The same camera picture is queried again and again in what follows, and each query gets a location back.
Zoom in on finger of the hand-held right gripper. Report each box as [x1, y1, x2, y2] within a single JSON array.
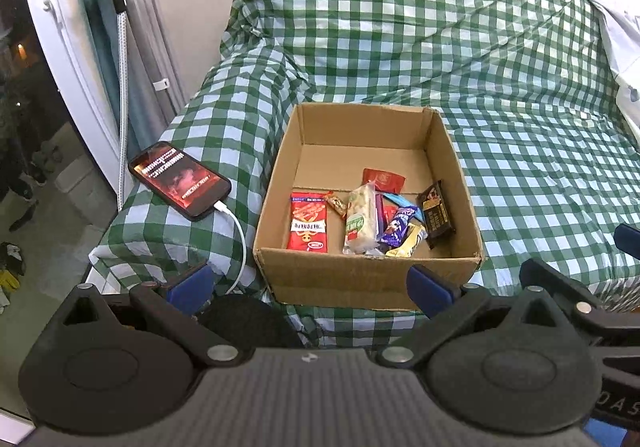
[[614, 224, 640, 254], [519, 258, 609, 334]]

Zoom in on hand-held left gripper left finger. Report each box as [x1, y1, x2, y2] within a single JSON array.
[[54, 262, 241, 369]]

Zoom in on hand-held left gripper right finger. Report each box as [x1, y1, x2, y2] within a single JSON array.
[[376, 264, 569, 370]]

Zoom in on yellow white snack bar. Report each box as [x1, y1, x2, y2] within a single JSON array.
[[385, 222, 428, 259]]

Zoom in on purple chocolate bar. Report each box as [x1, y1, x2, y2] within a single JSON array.
[[377, 205, 421, 248]]

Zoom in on brown cardboard box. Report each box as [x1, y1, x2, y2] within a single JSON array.
[[252, 103, 485, 312]]

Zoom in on dark brown chocolate bar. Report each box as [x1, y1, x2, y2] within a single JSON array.
[[416, 180, 457, 250]]

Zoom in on long purple red snack packet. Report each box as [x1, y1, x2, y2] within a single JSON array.
[[374, 194, 396, 240]]

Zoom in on small blue snack packet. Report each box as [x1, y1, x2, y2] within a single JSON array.
[[382, 192, 425, 214]]

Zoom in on white rice snack bar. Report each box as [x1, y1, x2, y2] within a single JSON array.
[[342, 184, 383, 256]]

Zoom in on small dark red packet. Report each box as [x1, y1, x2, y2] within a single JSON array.
[[362, 168, 407, 195]]

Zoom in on clear nut bar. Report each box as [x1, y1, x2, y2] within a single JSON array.
[[322, 192, 348, 221]]

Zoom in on dark round object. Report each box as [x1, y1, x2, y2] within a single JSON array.
[[200, 294, 302, 349]]

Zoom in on black smartphone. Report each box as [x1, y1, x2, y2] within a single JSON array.
[[127, 142, 232, 222]]

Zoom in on yellow white cloth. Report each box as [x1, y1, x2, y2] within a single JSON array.
[[0, 242, 26, 291]]

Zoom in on pale printed quilt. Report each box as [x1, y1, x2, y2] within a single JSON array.
[[562, 0, 640, 148]]

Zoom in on grey shoes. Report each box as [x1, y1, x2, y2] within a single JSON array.
[[32, 139, 66, 172]]

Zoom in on green checked blanket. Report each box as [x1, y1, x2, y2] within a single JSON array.
[[90, 0, 640, 348]]

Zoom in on grey curtain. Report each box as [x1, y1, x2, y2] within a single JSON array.
[[115, 0, 189, 138]]

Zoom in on white charging cable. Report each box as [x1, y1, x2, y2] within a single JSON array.
[[215, 201, 247, 296]]

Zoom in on braided steamer hose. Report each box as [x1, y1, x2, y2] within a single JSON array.
[[115, 9, 130, 208]]

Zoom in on white door frame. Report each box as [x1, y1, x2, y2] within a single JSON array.
[[15, 0, 134, 208]]

